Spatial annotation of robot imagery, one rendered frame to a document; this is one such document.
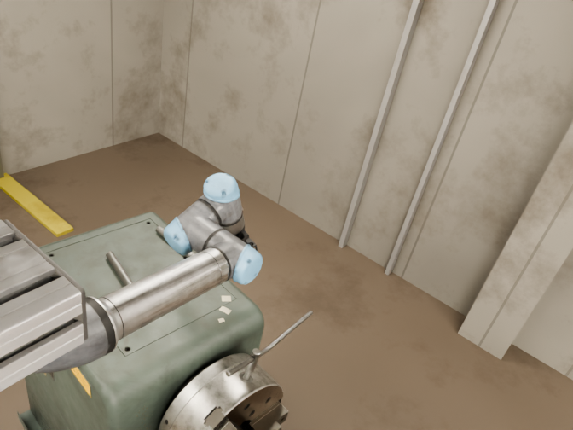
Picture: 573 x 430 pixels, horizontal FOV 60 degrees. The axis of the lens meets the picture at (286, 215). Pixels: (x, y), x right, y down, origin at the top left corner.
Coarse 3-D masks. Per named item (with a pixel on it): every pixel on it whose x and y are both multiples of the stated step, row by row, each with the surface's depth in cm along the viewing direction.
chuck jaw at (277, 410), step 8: (280, 400) 133; (272, 408) 130; (280, 408) 131; (264, 416) 128; (272, 416) 128; (280, 416) 129; (248, 424) 127; (256, 424) 126; (264, 424) 126; (272, 424) 127; (280, 424) 131
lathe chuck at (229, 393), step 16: (256, 368) 127; (208, 384) 118; (224, 384) 118; (240, 384) 119; (256, 384) 120; (272, 384) 124; (192, 400) 116; (208, 400) 115; (224, 400) 115; (240, 400) 115; (256, 400) 121; (272, 400) 129; (192, 416) 114; (240, 416) 120; (256, 416) 127
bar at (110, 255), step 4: (108, 252) 143; (112, 252) 143; (108, 256) 142; (112, 256) 141; (112, 260) 140; (116, 260) 140; (112, 264) 140; (116, 264) 139; (120, 264) 139; (116, 268) 138; (120, 268) 138; (120, 272) 137; (124, 272) 137; (120, 276) 136; (124, 276) 136; (128, 276) 136; (124, 280) 135; (128, 280) 135; (124, 284) 134; (128, 284) 134
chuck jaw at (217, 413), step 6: (216, 414) 114; (222, 414) 114; (210, 420) 113; (216, 420) 113; (222, 420) 113; (228, 420) 114; (210, 426) 113; (216, 426) 112; (222, 426) 113; (228, 426) 113; (234, 426) 114
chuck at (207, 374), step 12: (228, 360) 124; (240, 360) 126; (204, 372) 120; (216, 372) 120; (192, 384) 118; (204, 384) 118; (180, 396) 117; (192, 396) 117; (168, 408) 118; (180, 408) 116; (168, 420) 117
